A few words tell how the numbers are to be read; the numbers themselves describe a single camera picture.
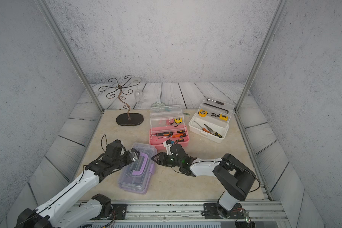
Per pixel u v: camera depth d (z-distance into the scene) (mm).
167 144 803
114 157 632
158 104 1188
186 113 1185
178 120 1016
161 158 748
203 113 1076
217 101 1109
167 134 1016
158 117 1193
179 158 671
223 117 1042
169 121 1014
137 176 775
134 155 741
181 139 1014
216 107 1080
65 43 827
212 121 1064
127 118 1140
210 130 1060
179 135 1016
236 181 446
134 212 743
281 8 701
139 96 1042
